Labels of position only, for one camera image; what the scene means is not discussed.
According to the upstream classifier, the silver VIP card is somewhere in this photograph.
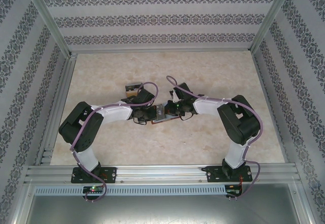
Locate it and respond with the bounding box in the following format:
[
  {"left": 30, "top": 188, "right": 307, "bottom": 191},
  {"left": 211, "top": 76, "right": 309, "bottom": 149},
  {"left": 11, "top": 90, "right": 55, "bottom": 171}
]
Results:
[{"left": 155, "top": 103, "right": 166, "bottom": 122}]

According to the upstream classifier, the brown leather card holder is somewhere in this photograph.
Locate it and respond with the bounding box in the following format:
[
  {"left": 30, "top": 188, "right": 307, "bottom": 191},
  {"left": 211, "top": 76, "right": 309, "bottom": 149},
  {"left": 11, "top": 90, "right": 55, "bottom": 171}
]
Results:
[{"left": 151, "top": 101, "right": 185, "bottom": 126}]

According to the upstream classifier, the green controller board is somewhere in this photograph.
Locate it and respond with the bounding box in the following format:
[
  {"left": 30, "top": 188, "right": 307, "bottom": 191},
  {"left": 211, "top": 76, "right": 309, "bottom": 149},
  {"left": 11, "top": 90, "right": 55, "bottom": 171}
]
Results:
[
  {"left": 83, "top": 185, "right": 105, "bottom": 194},
  {"left": 225, "top": 183, "right": 244, "bottom": 198}
]

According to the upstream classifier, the grey metal shelf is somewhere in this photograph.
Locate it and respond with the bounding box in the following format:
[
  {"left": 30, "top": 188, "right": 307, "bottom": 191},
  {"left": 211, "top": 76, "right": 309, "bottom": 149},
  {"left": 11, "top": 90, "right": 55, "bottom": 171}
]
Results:
[{"left": 25, "top": 193, "right": 314, "bottom": 224}]

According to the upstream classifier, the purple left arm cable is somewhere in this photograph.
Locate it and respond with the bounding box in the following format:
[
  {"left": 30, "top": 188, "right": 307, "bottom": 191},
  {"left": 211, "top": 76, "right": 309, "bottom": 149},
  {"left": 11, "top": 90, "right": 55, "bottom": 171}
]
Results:
[{"left": 70, "top": 81, "right": 160, "bottom": 202}]

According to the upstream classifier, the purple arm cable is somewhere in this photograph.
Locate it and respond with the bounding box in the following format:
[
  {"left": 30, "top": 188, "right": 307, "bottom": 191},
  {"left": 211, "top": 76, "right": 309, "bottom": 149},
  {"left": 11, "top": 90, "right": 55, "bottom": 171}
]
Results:
[
  {"left": 165, "top": 75, "right": 263, "bottom": 201},
  {"left": 70, "top": 81, "right": 160, "bottom": 202}
]

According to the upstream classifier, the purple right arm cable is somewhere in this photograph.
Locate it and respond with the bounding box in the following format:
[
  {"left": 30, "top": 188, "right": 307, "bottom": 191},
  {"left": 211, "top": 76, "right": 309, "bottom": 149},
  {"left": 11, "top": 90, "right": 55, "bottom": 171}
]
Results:
[{"left": 165, "top": 75, "right": 263, "bottom": 201}]

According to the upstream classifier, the aluminium front mounting rail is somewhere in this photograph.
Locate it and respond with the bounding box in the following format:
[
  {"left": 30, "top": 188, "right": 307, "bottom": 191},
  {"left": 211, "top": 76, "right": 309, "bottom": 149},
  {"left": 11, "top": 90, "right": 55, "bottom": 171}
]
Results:
[{"left": 24, "top": 163, "right": 298, "bottom": 185}]

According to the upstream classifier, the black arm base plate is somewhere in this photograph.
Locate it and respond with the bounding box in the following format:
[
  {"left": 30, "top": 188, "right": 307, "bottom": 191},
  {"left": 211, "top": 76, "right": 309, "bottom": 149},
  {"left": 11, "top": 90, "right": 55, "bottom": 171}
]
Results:
[
  {"left": 205, "top": 165, "right": 252, "bottom": 183},
  {"left": 72, "top": 167, "right": 118, "bottom": 184}
]

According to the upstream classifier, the aluminium side floor rail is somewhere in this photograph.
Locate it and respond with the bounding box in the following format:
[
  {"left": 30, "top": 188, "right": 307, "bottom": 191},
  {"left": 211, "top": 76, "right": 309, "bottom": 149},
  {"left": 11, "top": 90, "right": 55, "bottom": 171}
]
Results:
[{"left": 35, "top": 53, "right": 79, "bottom": 167}]

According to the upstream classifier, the grey slotted cable duct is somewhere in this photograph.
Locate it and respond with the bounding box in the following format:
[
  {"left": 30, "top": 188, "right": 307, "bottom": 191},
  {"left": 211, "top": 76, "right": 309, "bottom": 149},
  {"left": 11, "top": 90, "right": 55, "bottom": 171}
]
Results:
[{"left": 34, "top": 184, "right": 227, "bottom": 196}]

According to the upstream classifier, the aluminium frame post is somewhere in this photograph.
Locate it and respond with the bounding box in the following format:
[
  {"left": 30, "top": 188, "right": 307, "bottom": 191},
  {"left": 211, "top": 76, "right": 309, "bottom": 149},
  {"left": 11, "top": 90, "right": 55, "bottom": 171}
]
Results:
[
  {"left": 286, "top": 163, "right": 315, "bottom": 224},
  {"left": 24, "top": 0, "right": 73, "bottom": 57},
  {"left": 249, "top": 0, "right": 298, "bottom": 54}
]

